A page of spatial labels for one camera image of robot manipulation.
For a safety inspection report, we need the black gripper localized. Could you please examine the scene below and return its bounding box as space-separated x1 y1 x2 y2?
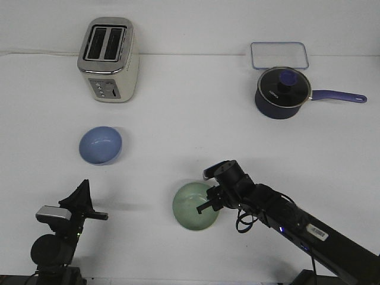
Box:
197 160 254 214
48 179 108 236

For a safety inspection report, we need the green bowl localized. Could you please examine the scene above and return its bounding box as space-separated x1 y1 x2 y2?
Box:
172 182 219 231

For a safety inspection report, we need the blue bowl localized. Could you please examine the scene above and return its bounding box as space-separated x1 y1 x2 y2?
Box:
78 126 123 166

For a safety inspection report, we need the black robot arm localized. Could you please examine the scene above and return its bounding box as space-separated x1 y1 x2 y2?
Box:
197 160 379 284
1 179 108 285

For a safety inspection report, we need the dark blue saucepan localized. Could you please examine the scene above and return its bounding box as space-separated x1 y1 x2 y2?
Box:
255 90 367 119

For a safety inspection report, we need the glass pot lid blue knob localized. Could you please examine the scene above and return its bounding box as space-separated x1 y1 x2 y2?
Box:
258 66 311 108

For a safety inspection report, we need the silver two-slot toaster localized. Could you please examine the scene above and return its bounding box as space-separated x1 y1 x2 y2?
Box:
77 17 140 103

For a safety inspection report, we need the clear blue-rimmed container lid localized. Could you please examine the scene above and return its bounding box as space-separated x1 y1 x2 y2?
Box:
250 42 309 70

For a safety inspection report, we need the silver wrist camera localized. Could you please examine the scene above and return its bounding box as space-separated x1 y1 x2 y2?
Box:
36 205 72 223
202 160 229 181

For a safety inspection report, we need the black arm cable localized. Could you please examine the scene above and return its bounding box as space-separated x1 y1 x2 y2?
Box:
236 207 258 234

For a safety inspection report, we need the white toaster power cord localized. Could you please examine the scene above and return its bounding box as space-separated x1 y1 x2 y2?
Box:
0 51 81 58

